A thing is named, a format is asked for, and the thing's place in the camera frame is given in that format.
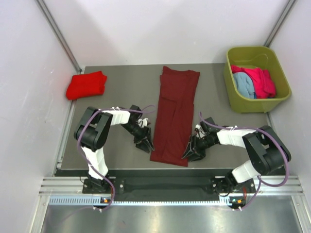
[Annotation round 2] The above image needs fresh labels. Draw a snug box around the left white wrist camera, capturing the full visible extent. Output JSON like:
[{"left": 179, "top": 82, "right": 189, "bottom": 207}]
[{"left": 137, "top": 118, "right": 150, "bottom": 128}]

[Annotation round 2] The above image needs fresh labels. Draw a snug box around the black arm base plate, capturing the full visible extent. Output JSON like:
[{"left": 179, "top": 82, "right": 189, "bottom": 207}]
[{"left": 82, "top": 176, "right": 256, "bottom": 195}]

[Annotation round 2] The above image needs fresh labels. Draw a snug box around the aluminium front rail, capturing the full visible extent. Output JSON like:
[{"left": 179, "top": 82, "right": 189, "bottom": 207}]
[{"left": 39, "top": 176, "right": 303, "bottom": 196}]

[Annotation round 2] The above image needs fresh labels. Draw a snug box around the light blue garment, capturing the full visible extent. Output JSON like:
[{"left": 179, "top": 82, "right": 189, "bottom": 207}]
[{"left": 233, "top": 72, "right": 256, "bottom": 99}]

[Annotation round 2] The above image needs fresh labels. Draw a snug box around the pink garment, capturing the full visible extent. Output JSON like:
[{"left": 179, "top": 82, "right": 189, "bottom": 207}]
[{"left": 231, "top": 65, "right": 276, "bottom": 99}]

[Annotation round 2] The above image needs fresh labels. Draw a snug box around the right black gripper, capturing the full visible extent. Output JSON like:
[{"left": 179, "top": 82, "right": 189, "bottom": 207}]
[{"left": 182, "top": 134, "right": 216, "bottom": 162}]

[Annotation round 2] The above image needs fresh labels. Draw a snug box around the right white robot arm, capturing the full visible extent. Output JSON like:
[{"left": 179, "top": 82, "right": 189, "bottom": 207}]
[{"left": 182, "top": 117, "right": 292, "bottom": 194}]

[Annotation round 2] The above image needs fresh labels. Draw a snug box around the dark red t-shirt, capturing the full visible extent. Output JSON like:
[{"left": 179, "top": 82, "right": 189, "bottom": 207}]
[{"left": 150, "top": 66, "right": 200, "bottom": 167}]

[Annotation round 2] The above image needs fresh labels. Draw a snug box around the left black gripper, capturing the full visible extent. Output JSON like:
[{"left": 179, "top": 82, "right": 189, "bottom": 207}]
[{"left": 121, "top": 123, "right": 154, "bottom": 153}]

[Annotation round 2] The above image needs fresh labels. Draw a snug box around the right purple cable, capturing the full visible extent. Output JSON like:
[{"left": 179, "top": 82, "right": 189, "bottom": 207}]
[{"left": 198, "top": 111, "right": 290, "bottom": 211}]

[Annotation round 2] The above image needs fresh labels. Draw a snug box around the purple cable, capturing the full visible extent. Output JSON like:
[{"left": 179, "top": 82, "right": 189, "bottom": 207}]
[
  {"left": 76, "top": 104, "right": 156, "bottom": 212},
  {"left": 198, "top": 111, "right": 290, "bottom": 211}
]

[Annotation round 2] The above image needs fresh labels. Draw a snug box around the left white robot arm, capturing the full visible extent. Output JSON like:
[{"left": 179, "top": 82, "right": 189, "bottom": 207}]
[{"left": 74, "top": 105, "right": 155, "bottom": 194}]

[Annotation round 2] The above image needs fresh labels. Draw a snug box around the olive green plastic bin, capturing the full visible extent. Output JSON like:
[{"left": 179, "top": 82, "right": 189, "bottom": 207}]
[{"left": 224, "top": 46, "right": 292, "bottom": 113}]

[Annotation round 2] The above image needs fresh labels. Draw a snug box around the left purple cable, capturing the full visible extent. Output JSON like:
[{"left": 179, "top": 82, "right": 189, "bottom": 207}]
[{"left": 76, "top": 104, "right": 156, "bottom": 212}]

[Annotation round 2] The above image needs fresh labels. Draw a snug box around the folded bright red t-shirt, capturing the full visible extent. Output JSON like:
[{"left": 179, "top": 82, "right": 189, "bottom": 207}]
[{"left": 66, "top": 71, "right": 107, "bottom": 100}]

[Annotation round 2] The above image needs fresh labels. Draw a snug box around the grey slotted cable duct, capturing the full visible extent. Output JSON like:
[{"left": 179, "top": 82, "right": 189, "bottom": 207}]
[{"left": 49, "top": 196, "right": 243, "bottom": 206}]

